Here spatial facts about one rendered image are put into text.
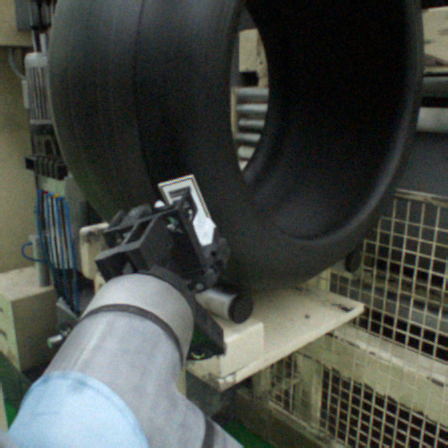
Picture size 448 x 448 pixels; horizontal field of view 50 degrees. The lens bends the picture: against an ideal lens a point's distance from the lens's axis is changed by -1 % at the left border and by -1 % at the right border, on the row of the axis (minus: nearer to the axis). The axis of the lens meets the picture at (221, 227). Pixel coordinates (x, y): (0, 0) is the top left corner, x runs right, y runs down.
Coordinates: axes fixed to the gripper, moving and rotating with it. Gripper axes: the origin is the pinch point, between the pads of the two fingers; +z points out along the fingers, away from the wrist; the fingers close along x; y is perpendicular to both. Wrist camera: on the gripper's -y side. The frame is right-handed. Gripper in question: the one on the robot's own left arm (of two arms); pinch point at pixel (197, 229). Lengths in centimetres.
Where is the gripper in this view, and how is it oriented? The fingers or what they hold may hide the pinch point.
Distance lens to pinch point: 53.9
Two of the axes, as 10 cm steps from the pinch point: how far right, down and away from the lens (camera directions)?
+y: -3.5, -8.7, -3.4
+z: 1.2, -4.0, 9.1
